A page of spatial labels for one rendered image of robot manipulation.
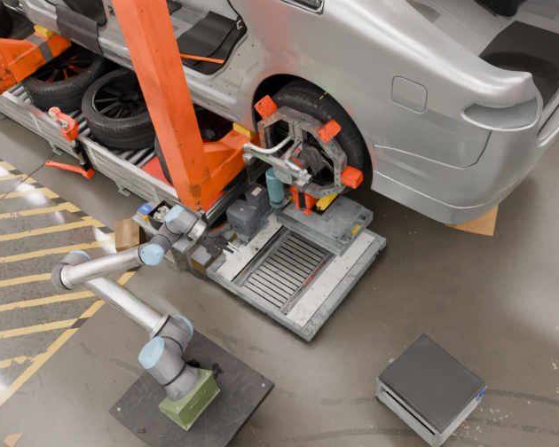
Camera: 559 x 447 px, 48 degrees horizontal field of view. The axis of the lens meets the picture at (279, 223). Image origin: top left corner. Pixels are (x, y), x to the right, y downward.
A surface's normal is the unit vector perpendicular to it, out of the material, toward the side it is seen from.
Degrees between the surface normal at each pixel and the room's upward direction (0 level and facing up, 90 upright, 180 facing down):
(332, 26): 75
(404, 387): 0
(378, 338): 0
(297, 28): 81
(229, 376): 0
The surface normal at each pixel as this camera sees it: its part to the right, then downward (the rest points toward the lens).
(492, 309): -0.09, -0.62
